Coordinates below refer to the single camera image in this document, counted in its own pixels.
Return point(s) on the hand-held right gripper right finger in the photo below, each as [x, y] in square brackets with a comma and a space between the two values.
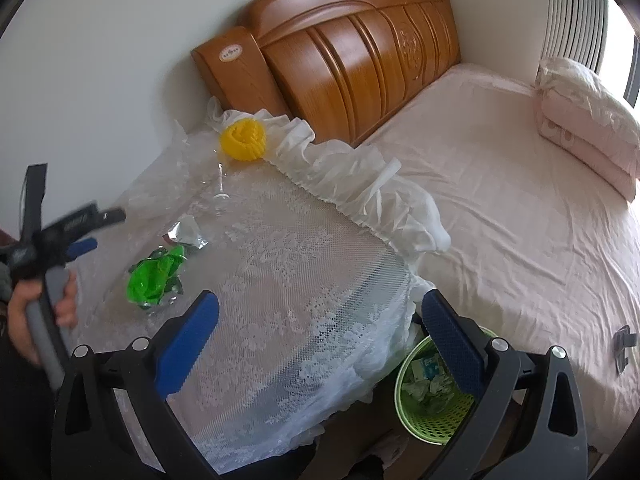
[450, 345]

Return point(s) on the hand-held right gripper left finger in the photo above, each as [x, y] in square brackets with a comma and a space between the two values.
[187, 345]

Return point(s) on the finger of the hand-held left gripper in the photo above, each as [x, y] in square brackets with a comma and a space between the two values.
[112, 216]
[82, 248]

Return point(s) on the green snack wrapper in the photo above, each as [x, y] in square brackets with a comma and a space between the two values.
[155, 277]

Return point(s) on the silver foil wrapper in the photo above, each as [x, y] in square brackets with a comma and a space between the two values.
[187, 232]

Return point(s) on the green plastic waste basket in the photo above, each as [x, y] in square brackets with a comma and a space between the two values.
[440, 425]

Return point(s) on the person's left hand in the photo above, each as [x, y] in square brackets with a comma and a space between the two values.
[67, 302]

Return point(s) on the clear stemmed glass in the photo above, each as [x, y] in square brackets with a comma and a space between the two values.
[220, 195]

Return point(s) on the lace-covered table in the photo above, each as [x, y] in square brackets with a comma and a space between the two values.
[300, 310]

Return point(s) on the bed with pink sheet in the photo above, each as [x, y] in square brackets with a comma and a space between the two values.
[500, 210]

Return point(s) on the yellow ball toy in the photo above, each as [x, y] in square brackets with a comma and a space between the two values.
[242, 141]

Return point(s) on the small grey clip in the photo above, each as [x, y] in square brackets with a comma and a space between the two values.
[624, 347]

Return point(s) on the folded pink quilt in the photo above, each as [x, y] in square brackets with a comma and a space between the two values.
[585, 135]

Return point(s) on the carved wooden headboard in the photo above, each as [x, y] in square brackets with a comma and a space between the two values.
[340, 60]

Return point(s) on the white ruffled pillow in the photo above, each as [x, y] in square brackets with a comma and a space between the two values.
[575, 77]

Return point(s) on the grey pleated curtain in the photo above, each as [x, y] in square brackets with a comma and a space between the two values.
[575, 10]

